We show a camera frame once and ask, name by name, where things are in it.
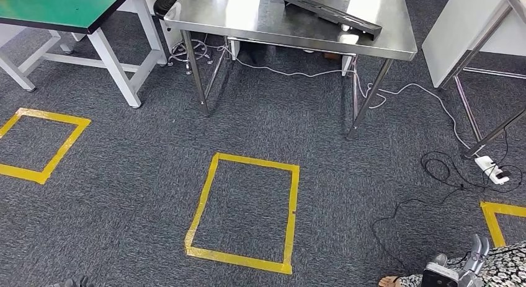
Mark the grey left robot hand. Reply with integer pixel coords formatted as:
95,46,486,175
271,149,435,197
49,275,89,287

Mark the long black car part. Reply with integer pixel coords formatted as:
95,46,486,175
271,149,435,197
281,0,383,42

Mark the stainless steel workbench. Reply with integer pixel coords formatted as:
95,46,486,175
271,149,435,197
164,0,418,140

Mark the yellow floor tape square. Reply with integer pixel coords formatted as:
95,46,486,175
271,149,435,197
0,107,92,185
184,152,301,276
479,201,526,249

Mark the chrome chair base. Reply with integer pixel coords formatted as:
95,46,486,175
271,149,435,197
167,38,213,76

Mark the green top white table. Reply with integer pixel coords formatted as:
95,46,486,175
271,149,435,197
0,0,169,109

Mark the person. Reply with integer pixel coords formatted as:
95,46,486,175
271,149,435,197
378,240,526,287

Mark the white power adapter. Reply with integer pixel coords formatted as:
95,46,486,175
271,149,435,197
475,156,510,185

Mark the black ribbed hose coil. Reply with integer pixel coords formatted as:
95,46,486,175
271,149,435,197
153,0,179,20

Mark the black floor cable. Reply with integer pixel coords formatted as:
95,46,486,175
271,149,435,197
372,188,465,273
421,151,524,195

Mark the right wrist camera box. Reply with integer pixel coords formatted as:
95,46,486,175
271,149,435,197
421,268,460,287

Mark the white floor cable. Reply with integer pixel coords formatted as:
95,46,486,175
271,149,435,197
205,45,479,157

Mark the steel frame table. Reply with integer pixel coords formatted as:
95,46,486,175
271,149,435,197
437,0,526,161

